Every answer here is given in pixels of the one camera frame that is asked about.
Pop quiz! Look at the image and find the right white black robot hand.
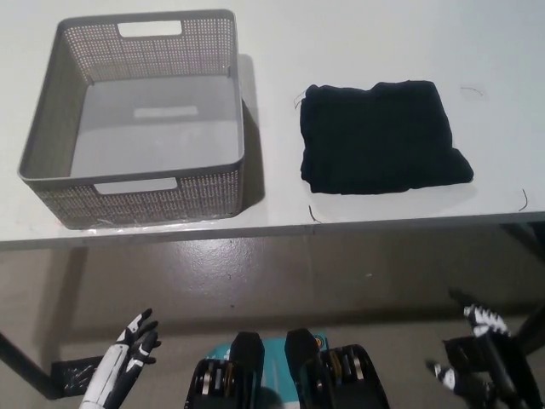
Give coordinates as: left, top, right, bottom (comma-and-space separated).
427, 288, 536, 409

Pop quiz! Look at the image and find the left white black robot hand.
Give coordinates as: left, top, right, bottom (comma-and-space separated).
80, 308, 164, 409

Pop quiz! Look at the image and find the black t-shirt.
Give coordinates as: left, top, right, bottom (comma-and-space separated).
297, 79, 475, 197

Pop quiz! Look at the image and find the left black ribbed robot block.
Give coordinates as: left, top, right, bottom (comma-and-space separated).
185, 331, 266, 409

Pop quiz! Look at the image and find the black ribbed robot block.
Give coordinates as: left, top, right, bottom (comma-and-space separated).
284, 327, 391, 409
185, 331, 266, 409

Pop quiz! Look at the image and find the right black ribbed robot block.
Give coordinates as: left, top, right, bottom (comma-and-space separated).
284, 327, 391, 409

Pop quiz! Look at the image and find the grey perforated plastic basket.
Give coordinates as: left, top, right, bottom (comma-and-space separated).
15, 9, 247, 231

